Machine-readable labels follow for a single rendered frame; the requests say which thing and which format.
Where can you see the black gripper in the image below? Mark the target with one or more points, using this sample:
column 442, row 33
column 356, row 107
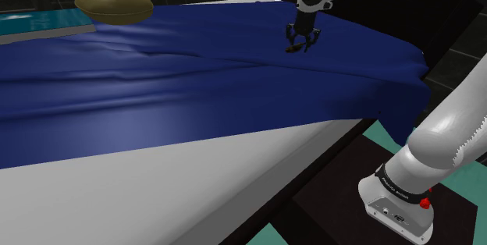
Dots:
column 304, row 23

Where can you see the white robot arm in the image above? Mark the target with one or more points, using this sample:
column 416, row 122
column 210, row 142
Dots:
column 437, row 137

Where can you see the small brown oblong object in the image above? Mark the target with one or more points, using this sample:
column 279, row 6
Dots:
column 294, row 48

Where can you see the blue blanket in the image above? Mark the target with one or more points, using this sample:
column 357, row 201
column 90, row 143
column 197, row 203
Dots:
column 190, row 84

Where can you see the dark robot stand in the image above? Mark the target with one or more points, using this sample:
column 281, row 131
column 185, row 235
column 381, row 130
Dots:
column 338, row 198

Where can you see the teal rug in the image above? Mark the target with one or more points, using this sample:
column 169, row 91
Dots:
column 470, row 181

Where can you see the white bed with dark frame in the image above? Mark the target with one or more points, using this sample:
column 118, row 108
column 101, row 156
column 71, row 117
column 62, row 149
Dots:
column 114, row 198

